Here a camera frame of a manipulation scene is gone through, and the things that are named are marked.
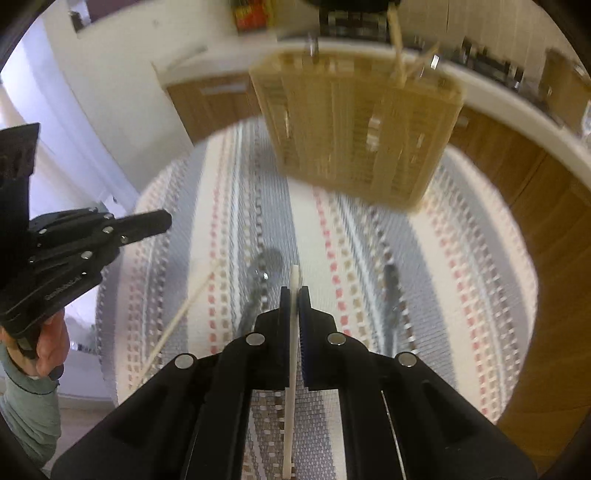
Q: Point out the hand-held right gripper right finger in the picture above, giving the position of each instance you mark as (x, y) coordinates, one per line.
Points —
(305, 323)

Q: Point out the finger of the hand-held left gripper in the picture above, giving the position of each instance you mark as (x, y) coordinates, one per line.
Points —
(143, 218)
(111, 240)

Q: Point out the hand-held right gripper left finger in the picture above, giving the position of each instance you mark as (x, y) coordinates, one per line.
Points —
(287, 323)

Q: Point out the beige plastic utensil basket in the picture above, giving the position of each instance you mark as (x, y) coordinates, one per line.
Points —
(360, 138)

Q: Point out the person's left forearm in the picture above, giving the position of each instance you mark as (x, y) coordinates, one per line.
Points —
(32, 415)

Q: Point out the person's left hand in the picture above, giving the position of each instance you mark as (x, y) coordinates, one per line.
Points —
(51, 344)

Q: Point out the striped woven table mat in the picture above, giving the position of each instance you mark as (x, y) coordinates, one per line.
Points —
(221, 207)

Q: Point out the dark red sauce bottle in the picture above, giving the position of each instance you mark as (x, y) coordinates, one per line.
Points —
(249, 16)

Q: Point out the black glass gas stove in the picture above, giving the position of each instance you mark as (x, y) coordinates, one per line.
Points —
(355, 25)

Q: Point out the brown rice cooker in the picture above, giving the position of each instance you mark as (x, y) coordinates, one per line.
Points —
(561, 78)

